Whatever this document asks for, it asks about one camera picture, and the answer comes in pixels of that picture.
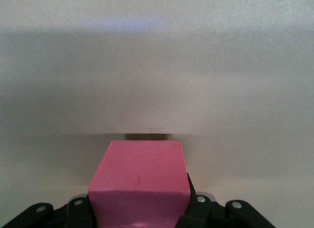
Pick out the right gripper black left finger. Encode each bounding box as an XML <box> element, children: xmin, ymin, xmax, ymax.
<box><xmin>0</xmin><ymin>193</ymin><xmax>99</xmax><ymax>228</ymax></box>

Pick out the red foam cube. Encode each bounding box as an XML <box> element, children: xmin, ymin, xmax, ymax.
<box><xmin>87</xmin><ymin>140</ymin><xmax>191</xmax><ymax>228</ymax></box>

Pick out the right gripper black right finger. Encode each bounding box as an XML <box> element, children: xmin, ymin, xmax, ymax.
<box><xmin>175</xmin><ymin>173</ymin><xmax>278</xmax><ymax>228</ymax></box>

